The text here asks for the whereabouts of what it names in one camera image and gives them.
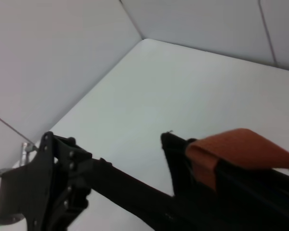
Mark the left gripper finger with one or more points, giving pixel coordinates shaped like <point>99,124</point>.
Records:
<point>79,156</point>
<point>75,197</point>

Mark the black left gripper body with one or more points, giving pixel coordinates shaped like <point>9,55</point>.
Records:
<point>38,187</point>

